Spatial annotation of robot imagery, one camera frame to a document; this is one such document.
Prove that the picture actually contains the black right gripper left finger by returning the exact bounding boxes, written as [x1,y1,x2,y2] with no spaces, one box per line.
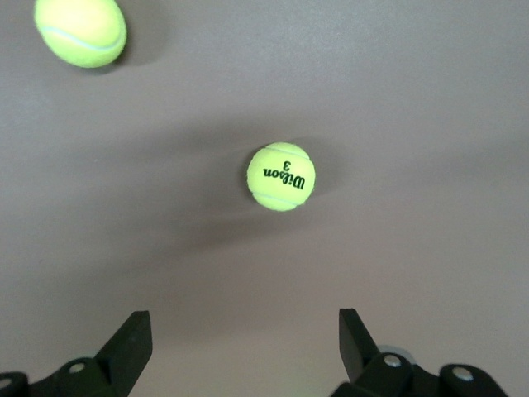
[0,310,154,397]

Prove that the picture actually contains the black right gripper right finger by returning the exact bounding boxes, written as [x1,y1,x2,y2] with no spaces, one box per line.
[331,307,508,397]

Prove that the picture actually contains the yellow Wilson tennis ball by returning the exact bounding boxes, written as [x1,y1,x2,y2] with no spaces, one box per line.
[246,141,317,213]
[32,0,128,69]

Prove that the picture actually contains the brown table cover sheet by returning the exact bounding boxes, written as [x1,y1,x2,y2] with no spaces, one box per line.
[0,0,529,397]

